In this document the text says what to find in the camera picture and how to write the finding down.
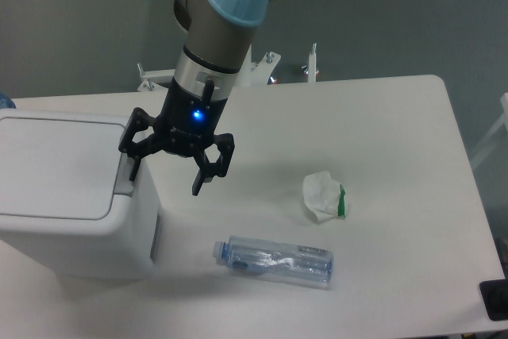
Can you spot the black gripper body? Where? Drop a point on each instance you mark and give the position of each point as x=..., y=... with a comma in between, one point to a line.
x=187, y=122

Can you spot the black device at table edge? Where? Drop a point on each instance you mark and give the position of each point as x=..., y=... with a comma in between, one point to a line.
x=494, y=294

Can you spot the crushed clear plastic bottle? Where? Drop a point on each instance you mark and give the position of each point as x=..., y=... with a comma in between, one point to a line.
x=274, y=261

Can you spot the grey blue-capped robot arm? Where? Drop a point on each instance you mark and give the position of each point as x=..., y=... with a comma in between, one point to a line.
x=219, y=34

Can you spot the white push-top trash can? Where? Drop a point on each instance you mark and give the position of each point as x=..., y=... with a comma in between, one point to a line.
x=71, y=201

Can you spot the crumpled white green wrapper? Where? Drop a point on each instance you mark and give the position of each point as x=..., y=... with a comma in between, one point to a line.
x=325, y=197

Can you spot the white frame at right edge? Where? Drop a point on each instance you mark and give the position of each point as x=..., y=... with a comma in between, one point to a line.
x=491, y=139

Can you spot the blue object behind trash can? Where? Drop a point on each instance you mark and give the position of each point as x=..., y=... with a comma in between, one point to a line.
x=6, y=102

